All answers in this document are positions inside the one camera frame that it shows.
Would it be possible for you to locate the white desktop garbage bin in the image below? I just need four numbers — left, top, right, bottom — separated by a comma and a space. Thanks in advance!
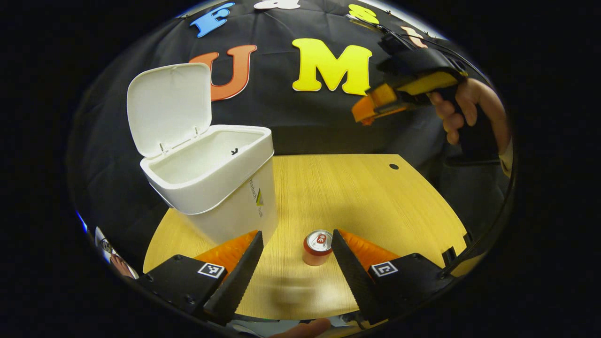
127, 62, 278, 247

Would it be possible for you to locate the wooden desktop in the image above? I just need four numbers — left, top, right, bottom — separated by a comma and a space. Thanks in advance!
142, 154, 486, 322

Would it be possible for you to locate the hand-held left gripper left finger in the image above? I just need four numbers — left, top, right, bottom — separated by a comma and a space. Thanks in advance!
136, 230, 264, 327

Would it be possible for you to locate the red pop can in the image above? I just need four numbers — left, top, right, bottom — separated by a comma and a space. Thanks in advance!
302, 229, 335, 267

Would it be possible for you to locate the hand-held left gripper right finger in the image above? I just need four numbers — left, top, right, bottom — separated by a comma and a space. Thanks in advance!
331, 229, 456, 326

